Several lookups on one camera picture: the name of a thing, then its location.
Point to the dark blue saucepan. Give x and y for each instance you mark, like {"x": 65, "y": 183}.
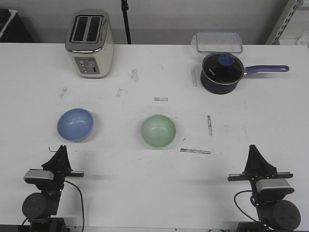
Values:
{"x": 226, "y": 88}

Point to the white crumpled cloth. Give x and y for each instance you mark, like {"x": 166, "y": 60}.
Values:
{"x": 303, "y": 40}

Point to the black tripod pole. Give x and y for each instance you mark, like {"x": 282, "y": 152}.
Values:
{"x": 124, "y": 8}

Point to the clear plastic food container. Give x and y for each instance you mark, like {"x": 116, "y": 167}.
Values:
{"x": 209, "y": 42}

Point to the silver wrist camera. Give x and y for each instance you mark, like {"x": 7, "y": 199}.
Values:
{"x": 279, "y": 185}
{"x": 38, "y": 177}

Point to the glass pot lid blue knob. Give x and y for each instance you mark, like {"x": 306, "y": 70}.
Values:
{"x": 223, "y": 68}

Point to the green bowl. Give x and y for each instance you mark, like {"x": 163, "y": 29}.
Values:
{"x": 158, "y": 131}

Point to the blue bowl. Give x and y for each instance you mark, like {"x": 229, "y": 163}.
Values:
{"x": 75, "y": 125}

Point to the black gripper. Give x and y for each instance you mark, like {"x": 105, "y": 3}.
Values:
{"x": 54, "y": 165}
{"x": 256, "y": 163}

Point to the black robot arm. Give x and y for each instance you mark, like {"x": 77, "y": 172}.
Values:
{"x": 275, "y": 214}
{"x": 40, "y": 208}

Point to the cream and chrome toaster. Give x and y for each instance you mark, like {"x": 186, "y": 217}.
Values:
{"x": 89, "y": 43}

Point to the grey slotted shelf upright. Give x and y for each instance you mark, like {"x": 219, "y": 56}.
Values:
{"x": 283, "y": 21}

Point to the black box at left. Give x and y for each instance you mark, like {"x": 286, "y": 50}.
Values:
{"x": 12, "y": 28}

